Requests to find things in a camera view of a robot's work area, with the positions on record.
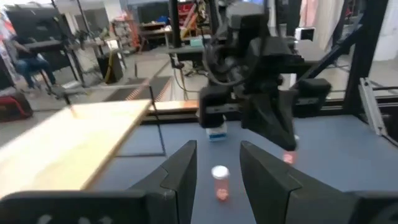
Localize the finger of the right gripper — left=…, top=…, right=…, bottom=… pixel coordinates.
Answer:
left=241, top=93, right=271, bottom=142
left=269, top=91, right=299, bottom=151

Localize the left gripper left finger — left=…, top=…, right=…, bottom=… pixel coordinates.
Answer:
left=129, top=140, right=198, bottom=224

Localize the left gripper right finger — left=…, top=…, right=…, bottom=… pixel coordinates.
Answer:
left=239, top=141, right=354, bottom=224

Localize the small white melatonin bottle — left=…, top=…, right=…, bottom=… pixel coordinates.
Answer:
left=205, top=123, right=228, bottom=142

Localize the blue grey table mat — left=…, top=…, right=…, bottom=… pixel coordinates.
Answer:
left=90, top=114, right=398, bottom=224

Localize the silver aluminium extrusion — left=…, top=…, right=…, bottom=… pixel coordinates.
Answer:
left=357, top=77, right=398, bottom=147

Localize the black hazard striped floor mat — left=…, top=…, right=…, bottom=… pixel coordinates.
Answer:
left=104, top=76, right=174, bottom=103

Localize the white box device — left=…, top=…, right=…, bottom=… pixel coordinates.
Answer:
left=294, top=26, right=317, bottom=42

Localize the black speaker box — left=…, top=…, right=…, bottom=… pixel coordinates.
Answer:
left=96, top=51, right=125, bottom=85

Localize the pale pink hanging cloth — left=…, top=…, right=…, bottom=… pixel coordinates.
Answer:
left=298, top=0, right=321, bottom=28

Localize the red bag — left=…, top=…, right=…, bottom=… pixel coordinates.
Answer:
left=0, top=93, right=34, bottom=123

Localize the person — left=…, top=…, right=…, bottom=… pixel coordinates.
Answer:
left=9, top=35, right=58, bottom=91

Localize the wooden shelf black frame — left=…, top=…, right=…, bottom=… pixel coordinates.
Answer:
left=0, top=85, right=167, bottom=200

